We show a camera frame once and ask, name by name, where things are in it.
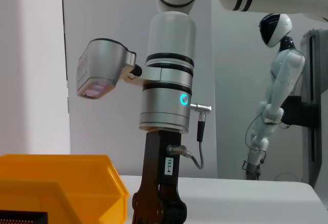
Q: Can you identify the white humanoid robot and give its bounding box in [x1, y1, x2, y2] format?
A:
[241, 13, 307, 181]

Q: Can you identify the right arm connector cable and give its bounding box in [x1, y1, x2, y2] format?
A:
[166, 102, 214, 170]

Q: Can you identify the black mesh pen holder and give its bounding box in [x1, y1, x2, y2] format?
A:
[0, 210, 49, 224]

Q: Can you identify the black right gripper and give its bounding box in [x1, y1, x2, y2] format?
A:
[131, 130, 188, 224]

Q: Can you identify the yellow plastic bin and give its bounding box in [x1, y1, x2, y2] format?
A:
[0, 154, 130, 224]

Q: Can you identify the grey robot stand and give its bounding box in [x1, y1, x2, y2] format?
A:
[281, 28, 328, 189]

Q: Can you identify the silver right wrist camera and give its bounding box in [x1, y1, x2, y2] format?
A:
[76, 37, 143, 99]

